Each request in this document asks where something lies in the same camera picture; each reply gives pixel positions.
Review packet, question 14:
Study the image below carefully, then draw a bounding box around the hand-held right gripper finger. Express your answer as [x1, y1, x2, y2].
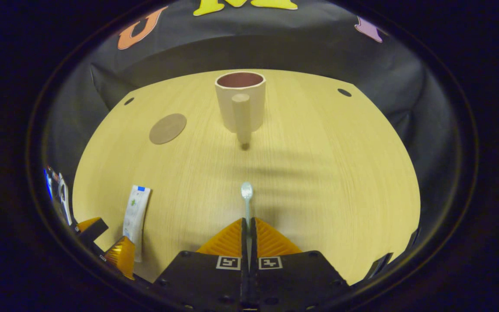
[153, 218, 249, 311]
[249, 217, 350, 311]

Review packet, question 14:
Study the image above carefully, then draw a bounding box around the white toothpaste tube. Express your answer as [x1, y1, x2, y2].
[122, 185, 152, 263]

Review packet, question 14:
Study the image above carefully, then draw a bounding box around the white toothbrush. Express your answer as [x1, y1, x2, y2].
[240, 182, 255, 260]

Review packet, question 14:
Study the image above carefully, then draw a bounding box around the brown round coaster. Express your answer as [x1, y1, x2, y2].
[149, 113, 188, 145]

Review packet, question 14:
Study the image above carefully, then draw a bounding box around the beige cup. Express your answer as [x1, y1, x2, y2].
[214, 71, 267, 145]

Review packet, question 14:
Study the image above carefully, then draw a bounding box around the white and blue device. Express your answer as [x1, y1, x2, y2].
[43, 166, 73, 227]

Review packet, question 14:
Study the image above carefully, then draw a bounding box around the black backdrop cloth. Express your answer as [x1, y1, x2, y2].
[42, 0, 464, 269]

